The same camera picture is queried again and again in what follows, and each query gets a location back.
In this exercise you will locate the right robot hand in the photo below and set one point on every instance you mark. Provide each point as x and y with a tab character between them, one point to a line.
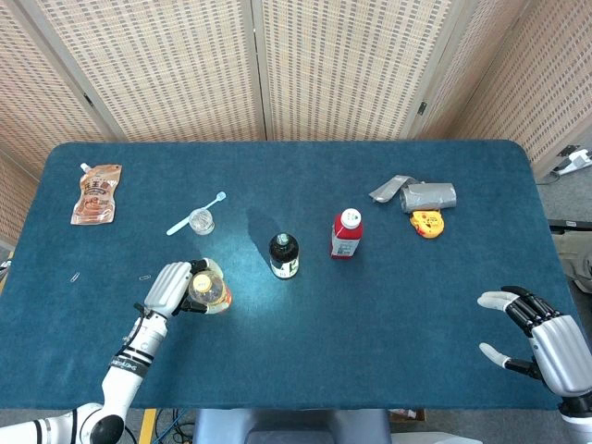
559	351

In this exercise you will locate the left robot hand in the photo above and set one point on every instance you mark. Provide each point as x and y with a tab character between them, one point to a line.
168	287

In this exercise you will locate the iced tea bottle yellow cap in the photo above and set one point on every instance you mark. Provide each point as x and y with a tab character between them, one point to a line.
203	284

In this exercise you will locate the red juice bottle white cap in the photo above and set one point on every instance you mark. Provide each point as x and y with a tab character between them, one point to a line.
346	236

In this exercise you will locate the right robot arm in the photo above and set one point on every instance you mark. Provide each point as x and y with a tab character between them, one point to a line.
578	416

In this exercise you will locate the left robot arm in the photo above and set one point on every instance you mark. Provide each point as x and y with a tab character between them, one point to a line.
129	370

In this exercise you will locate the small clear plastic jar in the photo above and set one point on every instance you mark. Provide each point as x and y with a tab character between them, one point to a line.
201	222

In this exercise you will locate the beige grey equipment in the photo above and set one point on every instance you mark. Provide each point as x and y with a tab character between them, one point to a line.
578	254

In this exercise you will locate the light blue toothbrush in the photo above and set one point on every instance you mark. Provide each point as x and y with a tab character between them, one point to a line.
217	199

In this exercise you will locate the brown spout pouch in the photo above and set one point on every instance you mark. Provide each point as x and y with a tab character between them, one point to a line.
97	194

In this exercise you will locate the dark brown bottle black cap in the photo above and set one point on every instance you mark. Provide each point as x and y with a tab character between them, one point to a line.
283	252

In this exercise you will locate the blue table cloth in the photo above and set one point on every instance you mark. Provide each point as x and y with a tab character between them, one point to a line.
324	324

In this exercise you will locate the yellow tape measure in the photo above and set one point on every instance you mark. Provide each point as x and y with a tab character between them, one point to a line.
427	224

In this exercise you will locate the grey blue robot torso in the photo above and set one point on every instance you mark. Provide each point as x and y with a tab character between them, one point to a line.
291	425

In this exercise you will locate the white power strip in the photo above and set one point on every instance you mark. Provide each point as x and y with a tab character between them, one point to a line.
578	159

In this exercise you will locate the dark screen hinge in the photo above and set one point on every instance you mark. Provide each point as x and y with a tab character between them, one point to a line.
422	108
89	100

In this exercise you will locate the grey tape roll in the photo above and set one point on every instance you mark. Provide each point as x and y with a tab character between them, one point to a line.
430	194

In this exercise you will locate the woven folding screen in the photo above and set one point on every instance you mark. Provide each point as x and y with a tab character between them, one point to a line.
185	69

